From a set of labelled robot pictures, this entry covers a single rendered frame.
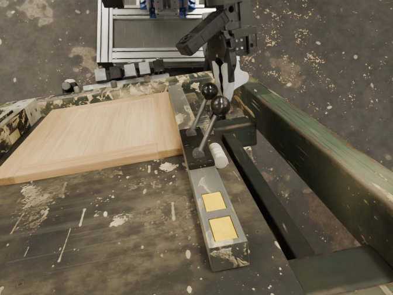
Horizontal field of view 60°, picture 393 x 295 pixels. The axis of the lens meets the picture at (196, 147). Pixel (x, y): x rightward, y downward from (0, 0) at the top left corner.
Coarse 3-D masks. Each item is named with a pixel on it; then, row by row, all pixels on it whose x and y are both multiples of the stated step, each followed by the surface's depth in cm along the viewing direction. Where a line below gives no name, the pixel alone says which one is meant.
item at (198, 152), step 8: (216, 96) 63; (216, 104) 61; (224, 104) 61; (216, 112) 62; (224, 112) 62; (216, 120) 64; (208, 128) 64; (208, 136) 65; (192, 152) 67; (200, 152) 65
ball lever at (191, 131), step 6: (204, 84) 73; (210, 84) 73; (204, 90) 73; (210, 90) 72; (216, 90) 73; (204, 96) 73; (210, 96) 73; (204, 102) 75; (198, 114) 75; (198, 120) 76; (192, 126) 76; (186, 132) 78; (192, 132) 76
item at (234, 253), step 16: (176, 96) 114; (176, 112) 97; (192, 176) 61; (208, 176) 60; (192, 192) 63; (208, 192) 55; (224, 192) 54; (224, 208) 50; (208, 224) 47; (208, 240) 44; (240, 240) 43; (208, 256) 47; (224, 256) 44; (240, 256) 44
